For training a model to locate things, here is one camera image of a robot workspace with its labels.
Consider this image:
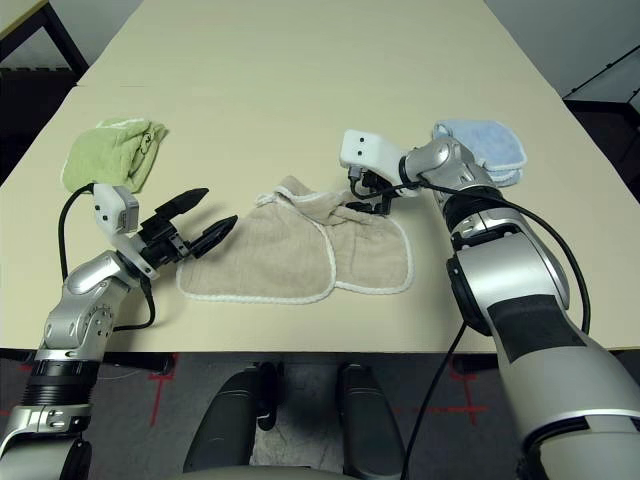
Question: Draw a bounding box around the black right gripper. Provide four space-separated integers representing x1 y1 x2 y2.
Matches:
344 167 397 217

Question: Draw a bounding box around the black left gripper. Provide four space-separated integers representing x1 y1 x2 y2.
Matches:
137 187 240 267

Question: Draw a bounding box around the beige towel with white trim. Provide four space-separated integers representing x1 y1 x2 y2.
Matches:
175 174 416 305

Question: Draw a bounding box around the green folded towel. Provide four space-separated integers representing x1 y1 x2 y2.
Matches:
60 117 170 194

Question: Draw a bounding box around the light blue folded towel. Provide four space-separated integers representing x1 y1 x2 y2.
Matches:
430 118 529 189

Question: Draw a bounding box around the black table foot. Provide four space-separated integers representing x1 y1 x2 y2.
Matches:
148 354 177 376

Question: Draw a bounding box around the red tape floor cross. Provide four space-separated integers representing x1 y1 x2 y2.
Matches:
414 357 494 426
148 355 179 427

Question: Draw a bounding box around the dark grey robot left leg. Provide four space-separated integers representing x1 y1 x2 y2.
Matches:
182 364 279 474

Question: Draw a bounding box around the black foam floor mat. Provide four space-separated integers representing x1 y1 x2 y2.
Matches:
0 67 76 186

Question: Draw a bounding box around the light grey robot torso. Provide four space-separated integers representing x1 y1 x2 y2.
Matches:
174 467 351 480

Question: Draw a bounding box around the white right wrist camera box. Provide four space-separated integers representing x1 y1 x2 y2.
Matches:
339 129 419 199

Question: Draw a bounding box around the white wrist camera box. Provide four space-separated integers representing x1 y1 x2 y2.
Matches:
339 129 419 199
92 183 156 279

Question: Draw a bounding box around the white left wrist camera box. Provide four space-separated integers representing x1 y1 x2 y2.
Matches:
92 183 156 279

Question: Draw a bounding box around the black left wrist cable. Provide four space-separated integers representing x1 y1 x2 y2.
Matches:
58 182 156 331

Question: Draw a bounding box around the black frame cabinet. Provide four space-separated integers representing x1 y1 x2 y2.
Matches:
562 44 640 171

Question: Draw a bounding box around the side table with black frame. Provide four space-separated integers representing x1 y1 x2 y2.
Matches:
0 0 90 79

